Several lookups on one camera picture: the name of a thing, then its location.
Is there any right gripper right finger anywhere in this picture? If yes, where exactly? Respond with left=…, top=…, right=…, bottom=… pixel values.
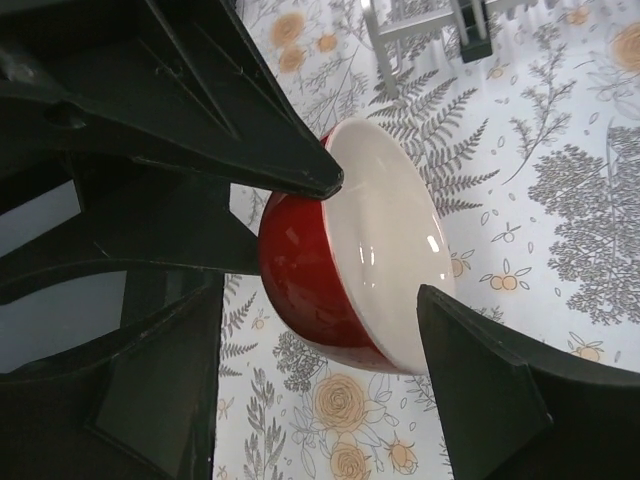
left=417, top=285, right=639, bottom=479

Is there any metal wire dish rack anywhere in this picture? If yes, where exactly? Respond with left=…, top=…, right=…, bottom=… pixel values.
left=362, top=0, right=546, bottom=101

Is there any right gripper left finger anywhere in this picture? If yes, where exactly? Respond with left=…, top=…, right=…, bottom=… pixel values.
left=1, top=273, right=224, bottom=479

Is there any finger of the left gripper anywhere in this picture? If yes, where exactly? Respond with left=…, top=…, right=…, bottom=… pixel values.
left=1, top=174, right=259, bottom=304
left=1, top=1, right=344, bottom=199

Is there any red patterned bowl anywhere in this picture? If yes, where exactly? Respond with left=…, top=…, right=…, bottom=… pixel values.
left=258, top=118, right=455, bottom=375

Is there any floral table mat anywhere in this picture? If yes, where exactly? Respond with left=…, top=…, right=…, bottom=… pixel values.
left=213, top=1, right=639, bottom=479

